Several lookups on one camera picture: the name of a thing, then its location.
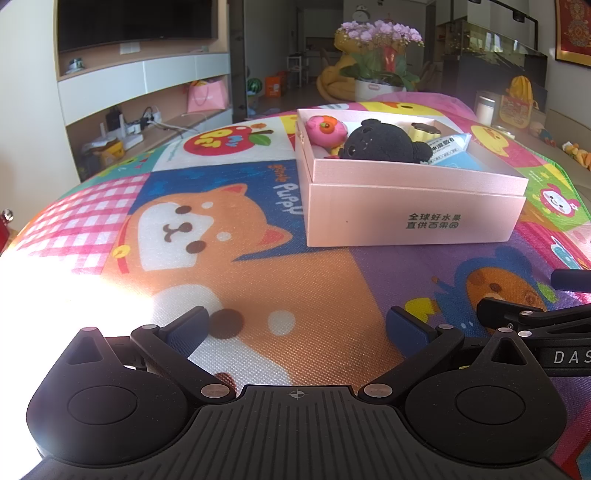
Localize yellow plush chair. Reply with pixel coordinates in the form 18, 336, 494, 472
316, 28, 365, 102

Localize yellow pudding toy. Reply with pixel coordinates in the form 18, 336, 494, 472
409, 122, 439, 144

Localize dark glass aquarium cabinet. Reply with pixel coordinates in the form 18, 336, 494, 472
443, 18, 548, 112

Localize yellow toy package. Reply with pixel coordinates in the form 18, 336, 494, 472
496, 76, 539, 130

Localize yellow box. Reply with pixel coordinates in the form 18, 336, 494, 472
82, 138, 125, 167

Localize white power strip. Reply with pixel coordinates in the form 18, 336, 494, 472
124, 117, 162, 134

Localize red object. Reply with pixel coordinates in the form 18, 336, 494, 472
0, 208, 14, 252

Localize pink cardboard box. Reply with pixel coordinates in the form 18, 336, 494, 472
295, 108, 529, 248

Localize pink gift bag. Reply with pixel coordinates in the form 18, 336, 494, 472
186, 79, 230, 114

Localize blue white cotton pad pack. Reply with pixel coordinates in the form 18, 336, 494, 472
427, 134, 490, 174

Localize pink squishy toy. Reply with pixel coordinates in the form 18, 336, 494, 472
306, 114, 349, 148

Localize pink blanket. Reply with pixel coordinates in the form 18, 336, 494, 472
360, 90, 476, 116

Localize colourful cartoon play mat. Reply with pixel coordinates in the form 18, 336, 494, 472
0, 95, 591, 480

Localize red framed picture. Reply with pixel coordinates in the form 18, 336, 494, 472
554, 0, 591, 69

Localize white stool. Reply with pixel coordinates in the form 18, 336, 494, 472
287, 54, 311, 88

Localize potted purple orchid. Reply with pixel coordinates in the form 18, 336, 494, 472
336, 19, 426, 101

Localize white jar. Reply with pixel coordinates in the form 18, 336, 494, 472
475, 90, 502, 125

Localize yellow plush toys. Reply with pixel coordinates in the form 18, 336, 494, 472
561, 141, 591, 169

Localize black plush toy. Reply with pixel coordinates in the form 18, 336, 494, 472
339, 119, 437, 164

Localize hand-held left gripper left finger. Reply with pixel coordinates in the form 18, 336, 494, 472
60, 305, 237, 403

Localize black television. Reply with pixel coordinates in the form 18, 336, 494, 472
55, 0, 218, 54

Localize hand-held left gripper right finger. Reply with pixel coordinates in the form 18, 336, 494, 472
358, 305, 532, 403

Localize white wall cabinet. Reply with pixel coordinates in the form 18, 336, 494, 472
55, 0, 234, 183

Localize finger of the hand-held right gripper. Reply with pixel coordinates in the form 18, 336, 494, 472
551, 269, 591, 292
477, 298, 591, 352

